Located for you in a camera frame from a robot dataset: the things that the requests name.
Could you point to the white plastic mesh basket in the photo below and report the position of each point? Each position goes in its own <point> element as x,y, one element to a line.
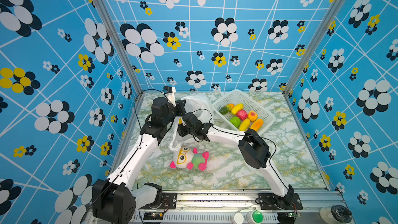
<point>236,97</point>

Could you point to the left aluminium corner post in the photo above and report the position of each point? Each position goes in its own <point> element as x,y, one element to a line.
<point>111,29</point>

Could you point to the peach fruit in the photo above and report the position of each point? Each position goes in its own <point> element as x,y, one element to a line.
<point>252,116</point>

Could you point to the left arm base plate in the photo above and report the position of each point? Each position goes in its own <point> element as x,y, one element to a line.
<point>168,201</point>

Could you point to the orange green mango fruit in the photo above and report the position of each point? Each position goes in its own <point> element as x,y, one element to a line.
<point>226,109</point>

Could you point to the right aluminium corner post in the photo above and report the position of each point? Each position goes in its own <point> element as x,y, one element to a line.
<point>314,43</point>

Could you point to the aluminium corner post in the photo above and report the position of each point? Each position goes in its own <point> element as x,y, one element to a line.
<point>111,29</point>
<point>314,43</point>

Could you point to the colourful plush toy with glasses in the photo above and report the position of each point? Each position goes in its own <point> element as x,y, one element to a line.
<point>187,158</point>

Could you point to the pink red fruit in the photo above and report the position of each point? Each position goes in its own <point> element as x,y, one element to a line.
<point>242,115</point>

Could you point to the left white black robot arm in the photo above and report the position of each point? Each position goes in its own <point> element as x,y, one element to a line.
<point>114,200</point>

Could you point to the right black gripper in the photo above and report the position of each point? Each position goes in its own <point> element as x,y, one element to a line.
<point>180,130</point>

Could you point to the clear tape roll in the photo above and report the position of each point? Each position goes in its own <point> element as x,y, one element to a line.
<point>336,214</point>

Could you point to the yellow banana fruit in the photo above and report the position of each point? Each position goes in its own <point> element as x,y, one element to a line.
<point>237,108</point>
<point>245,124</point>

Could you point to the aluminium front rail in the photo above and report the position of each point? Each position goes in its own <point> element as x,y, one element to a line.
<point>218,206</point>

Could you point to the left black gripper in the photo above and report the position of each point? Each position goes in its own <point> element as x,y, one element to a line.
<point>180,107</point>

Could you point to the white round button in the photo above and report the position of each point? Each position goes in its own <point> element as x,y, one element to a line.
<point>237,218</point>

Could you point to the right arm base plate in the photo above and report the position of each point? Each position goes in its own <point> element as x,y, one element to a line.
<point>270,201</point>

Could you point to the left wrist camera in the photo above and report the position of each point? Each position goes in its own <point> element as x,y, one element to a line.
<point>169,92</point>

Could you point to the translucent white plastic bag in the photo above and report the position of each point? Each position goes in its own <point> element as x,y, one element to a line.
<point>200,105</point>

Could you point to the green round button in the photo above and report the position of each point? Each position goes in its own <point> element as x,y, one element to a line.
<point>255,217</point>

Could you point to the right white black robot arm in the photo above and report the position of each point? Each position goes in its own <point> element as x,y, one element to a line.
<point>252,146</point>

